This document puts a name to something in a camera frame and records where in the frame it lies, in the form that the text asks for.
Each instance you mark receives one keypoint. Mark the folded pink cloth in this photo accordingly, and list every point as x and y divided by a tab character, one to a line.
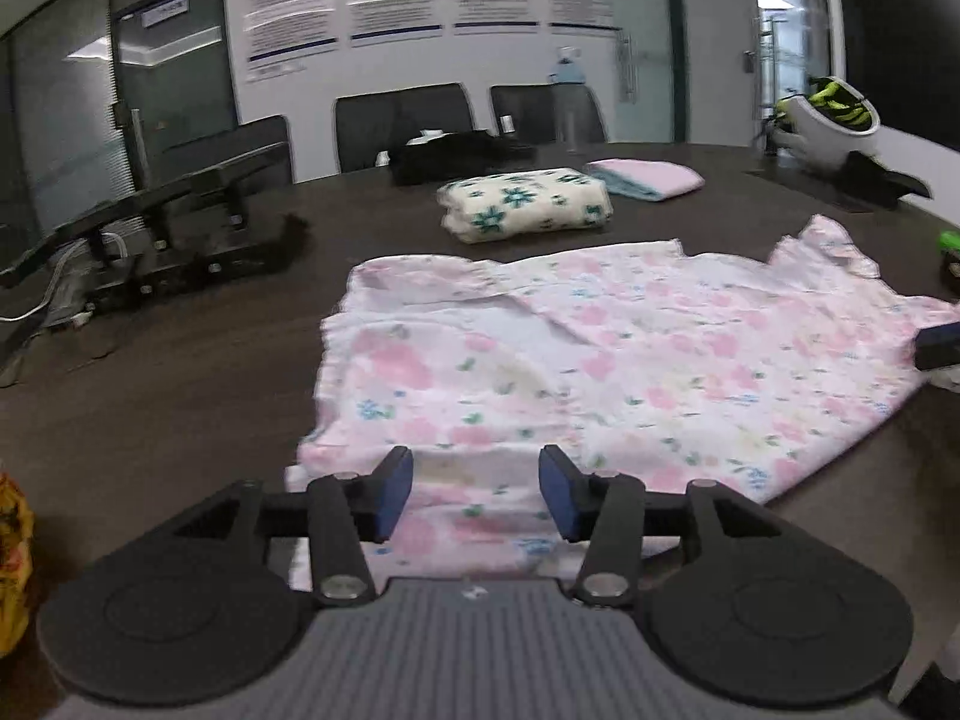
652	176

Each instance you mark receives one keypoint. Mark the yellow plastic bag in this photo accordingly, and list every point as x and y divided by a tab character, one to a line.
15	562

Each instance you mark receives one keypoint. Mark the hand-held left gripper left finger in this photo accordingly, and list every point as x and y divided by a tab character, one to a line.
394	495

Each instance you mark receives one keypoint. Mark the folded green floral cloth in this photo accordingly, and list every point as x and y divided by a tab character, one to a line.
525	202

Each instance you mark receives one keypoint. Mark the small green object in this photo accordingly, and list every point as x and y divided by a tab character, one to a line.
951	244

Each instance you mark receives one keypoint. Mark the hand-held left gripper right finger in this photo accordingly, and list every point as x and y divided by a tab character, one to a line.
559	495

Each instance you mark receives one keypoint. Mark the white tissue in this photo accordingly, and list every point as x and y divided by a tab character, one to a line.
424	139

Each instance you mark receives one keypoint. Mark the black office chair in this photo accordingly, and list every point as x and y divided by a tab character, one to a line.
532	116
397	120
247	135

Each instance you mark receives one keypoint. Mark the clear water bottle blue cap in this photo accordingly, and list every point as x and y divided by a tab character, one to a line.
566	75

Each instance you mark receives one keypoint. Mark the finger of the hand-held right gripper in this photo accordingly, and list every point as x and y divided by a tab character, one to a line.
941	349

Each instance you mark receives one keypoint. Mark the small wall label strip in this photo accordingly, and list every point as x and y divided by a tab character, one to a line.
276	71

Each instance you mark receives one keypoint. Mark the pink floral garment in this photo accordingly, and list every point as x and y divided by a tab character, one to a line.
637	360

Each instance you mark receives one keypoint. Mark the black cloth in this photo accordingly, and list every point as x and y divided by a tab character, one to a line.
450	157

